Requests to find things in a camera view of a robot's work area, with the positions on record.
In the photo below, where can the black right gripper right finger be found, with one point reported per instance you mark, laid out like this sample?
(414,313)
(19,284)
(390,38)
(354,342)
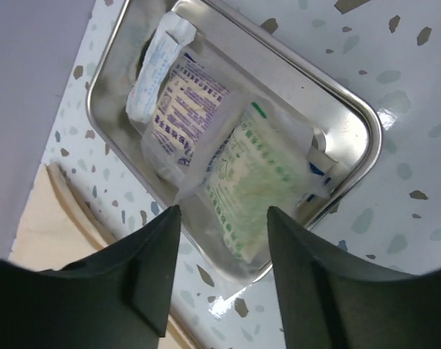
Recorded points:
(329,298)

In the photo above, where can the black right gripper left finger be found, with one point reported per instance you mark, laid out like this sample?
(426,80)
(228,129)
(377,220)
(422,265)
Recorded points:
(118,297)

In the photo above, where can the blue printed clear packet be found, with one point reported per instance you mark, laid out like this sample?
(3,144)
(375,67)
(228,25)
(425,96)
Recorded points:
(314,166)

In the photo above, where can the green printed glove packet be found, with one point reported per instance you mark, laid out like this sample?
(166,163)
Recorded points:
(243,165)

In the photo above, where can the purple printed glove packet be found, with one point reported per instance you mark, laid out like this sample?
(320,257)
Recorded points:
(186,108)

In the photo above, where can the white blue paper pouch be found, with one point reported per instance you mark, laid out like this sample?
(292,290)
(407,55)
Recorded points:
(172,34)

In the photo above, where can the beige cloth mat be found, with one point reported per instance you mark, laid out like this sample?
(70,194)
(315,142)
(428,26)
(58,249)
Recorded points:
(57,228)

